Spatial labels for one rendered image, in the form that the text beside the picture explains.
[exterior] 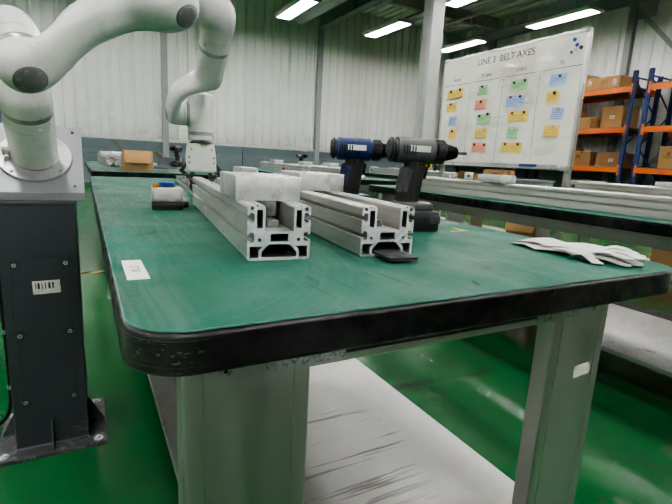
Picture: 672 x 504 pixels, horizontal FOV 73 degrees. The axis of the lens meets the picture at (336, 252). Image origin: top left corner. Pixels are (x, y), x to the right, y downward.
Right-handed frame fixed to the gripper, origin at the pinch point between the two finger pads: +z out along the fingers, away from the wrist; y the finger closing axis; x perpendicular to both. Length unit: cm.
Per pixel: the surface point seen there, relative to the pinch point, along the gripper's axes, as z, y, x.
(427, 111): -116, -502, -622
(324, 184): -6, -19, 69
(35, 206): 6, 47, 15
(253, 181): -7, 3, 94
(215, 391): 15, 12, 118
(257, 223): -1, 3, 97
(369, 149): -15, -37, 56
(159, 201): 1.6, 15.1, 36.6
